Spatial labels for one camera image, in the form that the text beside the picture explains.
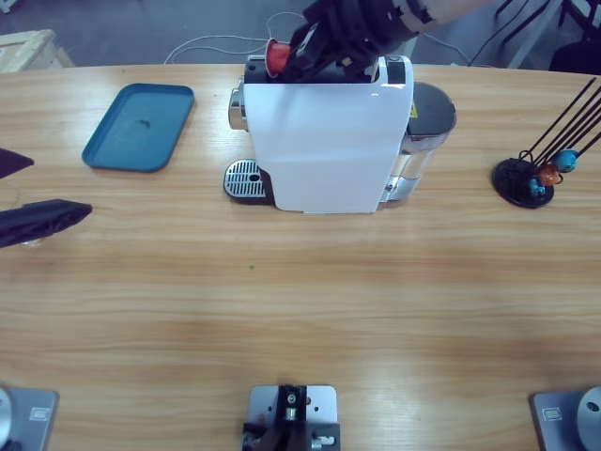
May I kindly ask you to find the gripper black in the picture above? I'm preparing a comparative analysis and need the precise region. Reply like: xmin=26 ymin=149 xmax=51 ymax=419
xmin=281 ymin=0 xmax=424 ymax=85

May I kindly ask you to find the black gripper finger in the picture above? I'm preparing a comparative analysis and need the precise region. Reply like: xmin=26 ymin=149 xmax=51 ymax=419
xmin=0 ymin=148 xmax=36 ymax=179
xmin=0 ymin=199 xmax=94 ymax=250

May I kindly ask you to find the clear glass cup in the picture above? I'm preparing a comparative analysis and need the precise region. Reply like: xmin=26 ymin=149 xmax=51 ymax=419
xmin=0 ymin=187 xmax=53 ymax=249

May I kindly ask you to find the red coffee capsule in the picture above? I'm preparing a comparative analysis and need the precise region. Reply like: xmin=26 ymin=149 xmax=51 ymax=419
xmin=265 ymin=39 xmax=293 ymax=79

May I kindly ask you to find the white capsule coffee machine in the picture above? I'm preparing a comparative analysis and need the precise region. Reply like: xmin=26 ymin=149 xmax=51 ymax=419
xmin=223 ymin=54 xmax=415 ymax=215

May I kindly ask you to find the orange coffee capsule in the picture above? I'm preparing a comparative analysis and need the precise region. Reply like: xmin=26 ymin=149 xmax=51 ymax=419
xmin=537 ymin=163 xmax=562 ymax=187

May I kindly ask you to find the light blue coffee capsule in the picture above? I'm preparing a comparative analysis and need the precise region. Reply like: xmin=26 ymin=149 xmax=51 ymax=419
xmin=552 ymin=148 xmax=578 ymax=174

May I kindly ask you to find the wooden crate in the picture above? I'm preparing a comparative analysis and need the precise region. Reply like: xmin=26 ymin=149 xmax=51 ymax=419
xmin=0 ymin=28 xmax=76 ymax=75

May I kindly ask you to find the blue plastic tray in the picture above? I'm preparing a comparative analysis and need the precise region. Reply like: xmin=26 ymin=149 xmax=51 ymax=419
xmin=81 ymin=83 xmax=196 ymax=174

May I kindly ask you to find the clear water tank black lid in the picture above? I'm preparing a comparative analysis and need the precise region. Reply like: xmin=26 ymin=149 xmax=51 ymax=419
xmin=378 ymin=82 xmax=457 ymax=210

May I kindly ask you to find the black capsule holder with rods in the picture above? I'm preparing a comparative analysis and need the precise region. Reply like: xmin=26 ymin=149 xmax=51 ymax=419
xmin=491 ymin=77 xmax=601 ymax=209

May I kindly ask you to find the black chair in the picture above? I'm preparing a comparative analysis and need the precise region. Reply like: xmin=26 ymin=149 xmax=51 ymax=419
xmin=548 ymin=0 xmax=601 ymax=76

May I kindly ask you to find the white metal post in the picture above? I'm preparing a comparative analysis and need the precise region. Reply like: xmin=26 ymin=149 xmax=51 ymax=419
xmin=404 ymin=32 xmax=429 ymax=58

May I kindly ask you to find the black floor cable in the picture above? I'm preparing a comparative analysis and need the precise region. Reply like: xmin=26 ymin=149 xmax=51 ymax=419
xmin=468 ymin=0 xmax=560 ymax=66

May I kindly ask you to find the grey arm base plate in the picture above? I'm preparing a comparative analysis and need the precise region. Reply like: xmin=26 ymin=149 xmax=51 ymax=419
xmin=529 ymin=385 xmax=601 ymax=451
xmin=0 ymin=385 xmax=61 ymax=451

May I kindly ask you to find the white metal table frame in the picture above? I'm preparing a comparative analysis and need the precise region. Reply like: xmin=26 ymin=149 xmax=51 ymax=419
xmin=506 ymin=0 xmax=593 ymax=70

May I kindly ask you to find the grey mount with dark post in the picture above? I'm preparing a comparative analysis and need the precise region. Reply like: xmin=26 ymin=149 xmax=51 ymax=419
xmin=241 ymin=383 xmax=342 ymax=451

